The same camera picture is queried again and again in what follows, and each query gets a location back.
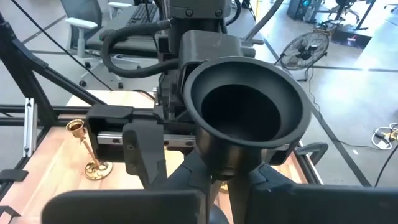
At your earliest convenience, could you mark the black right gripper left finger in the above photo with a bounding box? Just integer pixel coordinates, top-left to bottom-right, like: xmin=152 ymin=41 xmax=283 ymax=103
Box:
xmin=41 ymin=149 xmax=215 ymax=224

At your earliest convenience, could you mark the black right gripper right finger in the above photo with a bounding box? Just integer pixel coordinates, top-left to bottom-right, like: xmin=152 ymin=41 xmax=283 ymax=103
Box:
xmin=228 ymin=163 xmax=398 ymax=224

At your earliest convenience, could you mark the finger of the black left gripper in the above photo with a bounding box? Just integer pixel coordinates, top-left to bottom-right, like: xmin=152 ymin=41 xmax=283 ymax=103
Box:
xmin=122 ymin=119 xmax=170 ymax=191

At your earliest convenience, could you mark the gold candlestick holder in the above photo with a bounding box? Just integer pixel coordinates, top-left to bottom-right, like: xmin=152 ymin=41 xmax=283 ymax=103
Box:
xmin=65 ymin=119 xmax=114 ymax=181

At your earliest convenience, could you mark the black candlestick holder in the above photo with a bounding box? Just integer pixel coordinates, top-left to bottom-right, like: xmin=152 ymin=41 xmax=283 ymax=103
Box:
xmin=182 ymin=55 xmax=312 ymax=224

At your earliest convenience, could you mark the silver aluminium extrusion bar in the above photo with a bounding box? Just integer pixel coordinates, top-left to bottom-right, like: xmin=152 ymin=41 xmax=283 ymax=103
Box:
xmin=22 ymin=97 xmax=39 ymax=158

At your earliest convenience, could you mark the black keyboard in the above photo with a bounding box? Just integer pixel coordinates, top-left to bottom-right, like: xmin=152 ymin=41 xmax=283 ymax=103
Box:
xmin=126 ymin=2 xmax=159 ymax=27

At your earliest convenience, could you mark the grey office chair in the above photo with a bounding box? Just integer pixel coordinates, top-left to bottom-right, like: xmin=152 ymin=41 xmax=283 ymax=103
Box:
xmin=60 ymin=0 xmax=141 ymax=90

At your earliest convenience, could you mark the black floor fan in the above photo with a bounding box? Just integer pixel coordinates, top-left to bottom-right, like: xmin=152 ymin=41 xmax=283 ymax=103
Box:
xmin=279 ymin=30 xmax=330 ymax=82

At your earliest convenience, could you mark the black floor stand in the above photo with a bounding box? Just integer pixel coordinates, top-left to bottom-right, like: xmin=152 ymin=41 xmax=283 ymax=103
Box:
xmin=331 ymin=0 xmax=377 ymax=50

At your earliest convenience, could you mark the black computer tower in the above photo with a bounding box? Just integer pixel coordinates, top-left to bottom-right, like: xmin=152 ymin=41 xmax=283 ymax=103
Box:
xmin=285 ymin=0 xmax=317 ymax=23

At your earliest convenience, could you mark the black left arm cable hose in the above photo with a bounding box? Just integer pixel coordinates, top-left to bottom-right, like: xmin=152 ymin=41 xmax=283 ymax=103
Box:
xmin=99 ymin=20 xmax=180 ymax=79

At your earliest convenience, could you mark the long black floor cable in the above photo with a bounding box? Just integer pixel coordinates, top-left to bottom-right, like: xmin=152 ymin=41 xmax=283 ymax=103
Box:
xmin=374 ymin=144 xmax=398 ymax=188

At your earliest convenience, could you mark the white cable with yellow plug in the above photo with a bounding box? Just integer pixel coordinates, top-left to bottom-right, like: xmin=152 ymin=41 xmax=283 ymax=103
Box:
xmin=371 ymin=123 xmax=398 ymax=151

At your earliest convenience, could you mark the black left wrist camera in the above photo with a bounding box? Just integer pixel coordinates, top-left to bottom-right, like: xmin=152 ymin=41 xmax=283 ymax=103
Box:
xmin=177 ymin=30 xmax=264 ymax=82

